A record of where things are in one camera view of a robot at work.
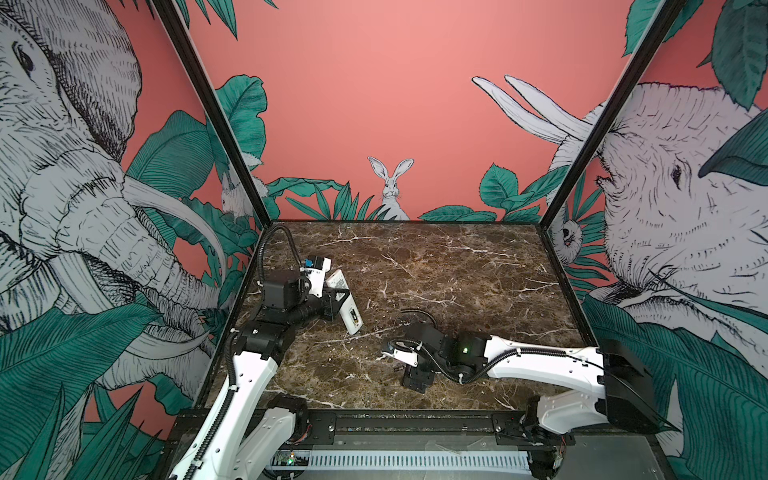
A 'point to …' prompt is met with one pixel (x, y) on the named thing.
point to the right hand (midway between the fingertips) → (401, 359)
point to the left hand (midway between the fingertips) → (345, 288)
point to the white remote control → (348, 309)
